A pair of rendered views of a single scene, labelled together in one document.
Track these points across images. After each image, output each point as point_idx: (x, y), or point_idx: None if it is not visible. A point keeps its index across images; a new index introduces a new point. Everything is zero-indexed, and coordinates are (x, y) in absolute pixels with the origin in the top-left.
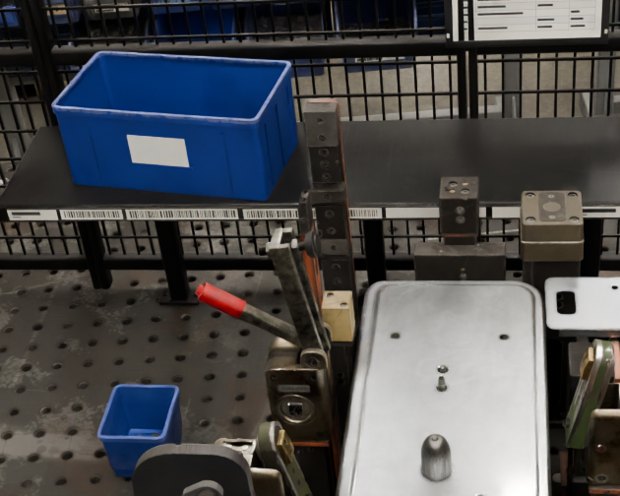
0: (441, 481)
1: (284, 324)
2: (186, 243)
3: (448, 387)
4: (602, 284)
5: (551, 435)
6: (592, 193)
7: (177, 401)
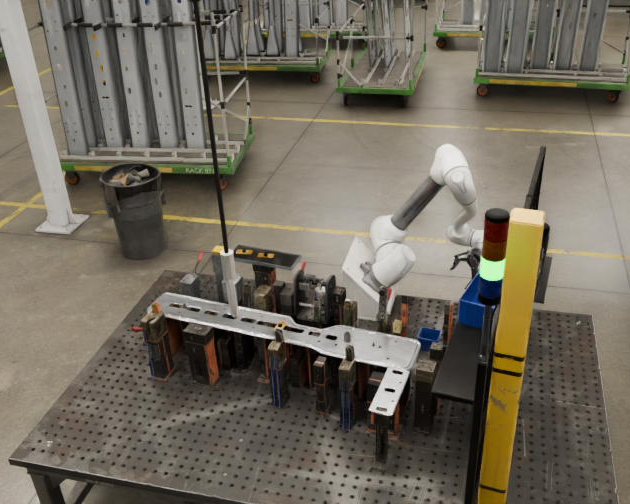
0: (343, 340)
1: None
2: (531, 361)
3: (373, 346)
4: (402, 380)
5: (411, 425)
6: (439, 382)
7: (432, 341)
